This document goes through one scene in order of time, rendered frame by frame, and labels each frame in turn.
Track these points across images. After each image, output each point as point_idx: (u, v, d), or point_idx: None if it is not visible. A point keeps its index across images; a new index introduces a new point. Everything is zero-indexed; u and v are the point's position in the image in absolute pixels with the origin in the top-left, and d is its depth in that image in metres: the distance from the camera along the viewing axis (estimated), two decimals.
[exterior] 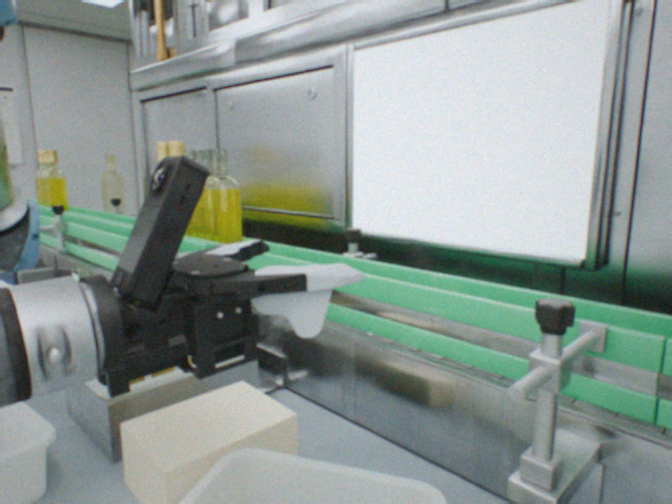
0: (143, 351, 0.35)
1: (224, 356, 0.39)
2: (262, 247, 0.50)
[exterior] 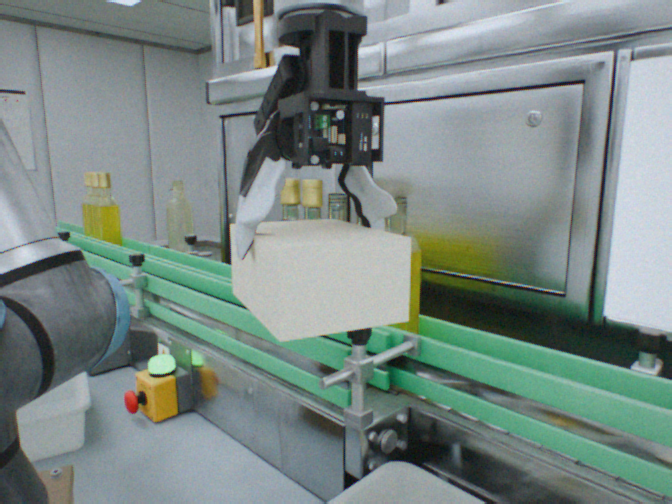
0: (349, 58, 0.40)
1: (369, 131, 0.40)
2: (250, 242, 0.43)
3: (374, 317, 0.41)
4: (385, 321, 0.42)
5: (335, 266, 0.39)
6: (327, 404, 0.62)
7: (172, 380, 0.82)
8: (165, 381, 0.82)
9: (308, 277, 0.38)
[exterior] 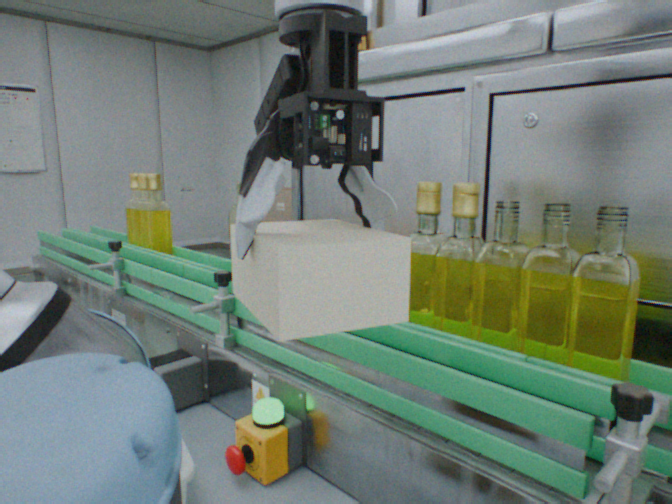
0: (349, 58, 0.40)
1: (368, 131, 0.40)
2: (250, 241, 0.43)
3: (374, 317, 0.41)
4: (385, 321, 0.42)
5: (335, 266, 0.39)
6: (542, 487, 0.46)
7: (284, 432, 0.66)
8: (277, 434, 0.66)
9: (308, 277, 0.38)
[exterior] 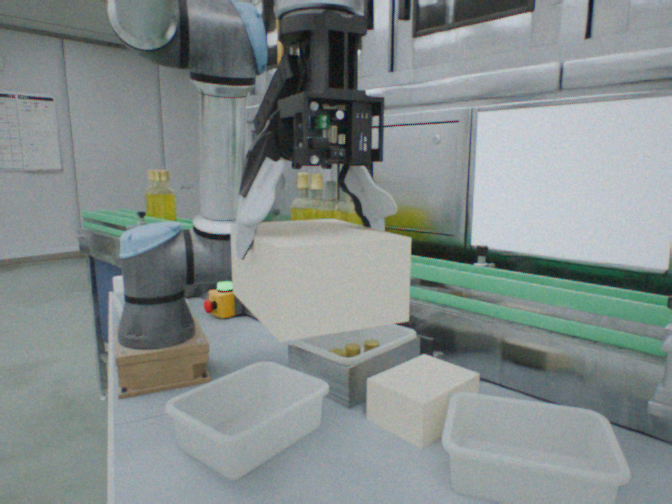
0: (349, 58, 0.40)
1: (368, 131, 0.40)
2: (250, 242, 0.43)
3: (374, 317, 0.41)
4: (385, 321, 0.42)
5: (335, 266, 0.39)
6: None
7: (232, 294, 1.37)
8: (228, 294, 1.36)
9: (308, 277, 0.38)
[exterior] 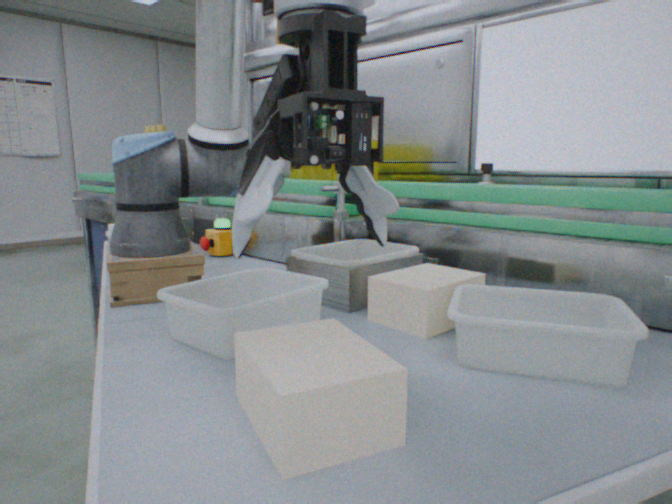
0: (349, 58, 0.40)
1: (368, 131, 0.40)
2: (247, 240, 0.43)
3: (372, 445, 0.43)
4: (383, 448, 0.44)
5: (335, 405, 0.41)
6: (324, 218, 1.14)
7: (229, 232, 1.34)
8: (225, 231, 1.33)
9: (309, 418, 0.40)
